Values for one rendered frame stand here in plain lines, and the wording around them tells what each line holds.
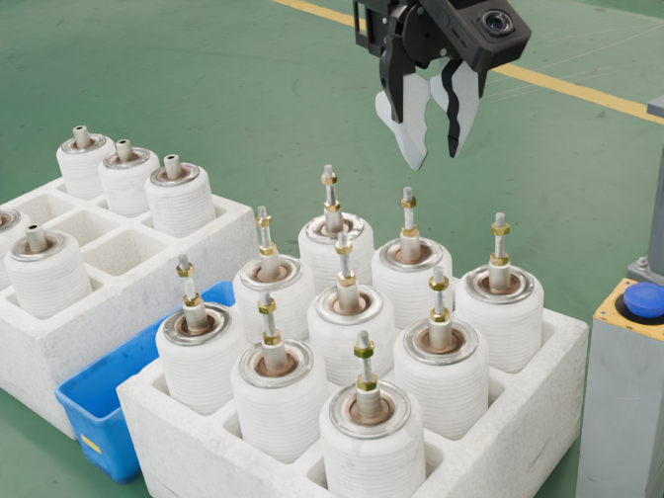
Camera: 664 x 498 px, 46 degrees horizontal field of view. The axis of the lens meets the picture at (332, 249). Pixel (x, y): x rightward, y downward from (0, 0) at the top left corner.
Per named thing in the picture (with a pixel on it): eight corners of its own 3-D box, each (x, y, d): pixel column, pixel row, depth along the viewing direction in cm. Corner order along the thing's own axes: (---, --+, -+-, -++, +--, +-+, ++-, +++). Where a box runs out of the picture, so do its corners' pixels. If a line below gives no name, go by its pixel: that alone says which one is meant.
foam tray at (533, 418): (343, 332, 123) (332, 233, 113) (579, 435, 100) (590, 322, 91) (148, 495, 99) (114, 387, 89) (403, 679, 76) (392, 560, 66)
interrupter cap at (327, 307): (308, 294, 89) (308, 290, 89) (373, 282, 90) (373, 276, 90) (323, 334, 83) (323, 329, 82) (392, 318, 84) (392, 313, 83)
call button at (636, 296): (632, 293, 73) (634, 276, 72) (676, 307, 71) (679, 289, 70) (615, 315, 71) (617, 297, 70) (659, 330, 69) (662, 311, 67)
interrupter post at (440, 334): (432, 353, 78) (431, 326, 77) (426, 338, 80) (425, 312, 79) (455, 349, 79) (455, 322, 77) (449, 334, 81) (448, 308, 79)
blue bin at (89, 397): (235, 340, 124) (222, 277, 118) (286, 366, 117) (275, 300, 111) (73, 456, 105) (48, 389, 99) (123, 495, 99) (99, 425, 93)
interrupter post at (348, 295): (336, 302, 87) (333, 279, 85) (357, 298, 88) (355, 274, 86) (341, 315, 85) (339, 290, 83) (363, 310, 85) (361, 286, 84)
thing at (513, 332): (503, 447, 90) (506, 322, 81) (441, 407, 97) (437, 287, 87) (552, 404, 95) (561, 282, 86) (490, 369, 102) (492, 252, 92)
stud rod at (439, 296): (435, 333, 78) (433, 271, 74) (435, 327, 79) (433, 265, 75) (445, 333, 78) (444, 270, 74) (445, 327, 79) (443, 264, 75)
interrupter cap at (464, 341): (412, 373, 76) (412, 369, 76) (395, 327, 82) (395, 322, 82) (488, 361, 77) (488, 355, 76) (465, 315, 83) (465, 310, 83)
